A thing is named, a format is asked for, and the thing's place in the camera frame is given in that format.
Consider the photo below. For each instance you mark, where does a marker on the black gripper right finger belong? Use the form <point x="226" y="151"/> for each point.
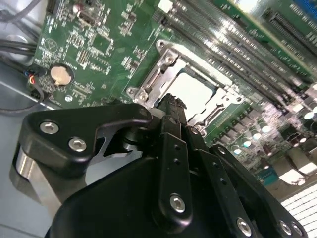
<point x="223" y="173"/>

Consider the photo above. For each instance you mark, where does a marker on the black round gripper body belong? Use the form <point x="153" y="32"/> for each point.
<point x="111" y="205"/>

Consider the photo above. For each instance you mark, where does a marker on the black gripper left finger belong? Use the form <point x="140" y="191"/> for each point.
<point x="62" y="129"/>

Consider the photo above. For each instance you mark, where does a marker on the silver topped CPU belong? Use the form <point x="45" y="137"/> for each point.
<point x="195" y="94"/>

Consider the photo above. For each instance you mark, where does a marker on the metal socket cover frame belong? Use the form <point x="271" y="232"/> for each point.
<point x="166" y="65"/>

